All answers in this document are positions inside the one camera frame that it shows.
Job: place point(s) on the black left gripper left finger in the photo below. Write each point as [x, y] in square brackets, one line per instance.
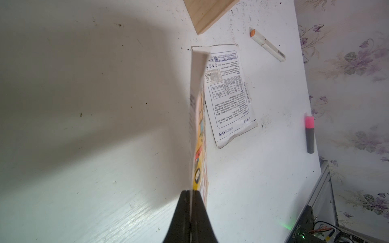
[179, 231]

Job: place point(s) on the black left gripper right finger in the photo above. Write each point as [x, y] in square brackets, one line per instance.
[200, 226]

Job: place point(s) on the colourful popcorn seed bag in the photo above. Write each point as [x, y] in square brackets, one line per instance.
[197, 124]

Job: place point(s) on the white text seed bag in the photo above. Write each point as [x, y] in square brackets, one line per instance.
[226, 94]

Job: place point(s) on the wooden two-tier shelf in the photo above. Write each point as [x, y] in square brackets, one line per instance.
[205, 13]

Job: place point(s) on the pink grey highlighter marker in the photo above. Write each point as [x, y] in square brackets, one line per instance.
[310, 133]

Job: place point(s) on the white orange-capped marker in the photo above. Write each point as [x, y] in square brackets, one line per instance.
[267, 45]

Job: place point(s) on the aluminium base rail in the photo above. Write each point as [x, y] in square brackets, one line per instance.
[319, 222]

